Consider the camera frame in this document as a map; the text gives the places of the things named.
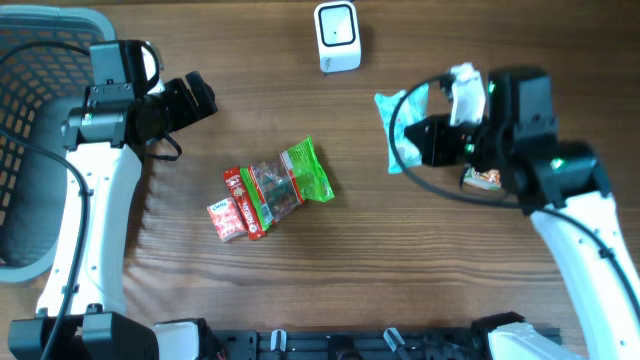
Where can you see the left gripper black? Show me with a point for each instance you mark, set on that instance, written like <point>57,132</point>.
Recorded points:
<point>185,103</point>

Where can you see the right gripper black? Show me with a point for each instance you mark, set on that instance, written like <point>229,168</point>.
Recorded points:
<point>438,142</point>

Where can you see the teal snack packet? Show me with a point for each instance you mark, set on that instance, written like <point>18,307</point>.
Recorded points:
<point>412,111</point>

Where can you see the cup noodles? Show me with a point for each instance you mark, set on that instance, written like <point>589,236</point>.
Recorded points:
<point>489,180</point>

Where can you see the red chocolate wafer bar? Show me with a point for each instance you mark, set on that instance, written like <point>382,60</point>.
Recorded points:
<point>240,194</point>

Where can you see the small red tissue pack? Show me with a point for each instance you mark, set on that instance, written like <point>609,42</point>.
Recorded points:
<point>227,219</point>

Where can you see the green gummy candy bag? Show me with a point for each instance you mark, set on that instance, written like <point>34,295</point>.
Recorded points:
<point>278,186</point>

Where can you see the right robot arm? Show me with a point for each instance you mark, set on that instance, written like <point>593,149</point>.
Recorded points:
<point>505,122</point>

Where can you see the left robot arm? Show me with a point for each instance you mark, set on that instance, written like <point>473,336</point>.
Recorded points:
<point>81,313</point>

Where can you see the white barcode scanner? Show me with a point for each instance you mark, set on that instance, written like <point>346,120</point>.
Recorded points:
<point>338,36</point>

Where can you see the grey plastic mesh basket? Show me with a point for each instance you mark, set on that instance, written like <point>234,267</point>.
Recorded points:
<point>44,74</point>

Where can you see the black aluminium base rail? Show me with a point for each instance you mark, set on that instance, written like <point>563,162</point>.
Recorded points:
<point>390,344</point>

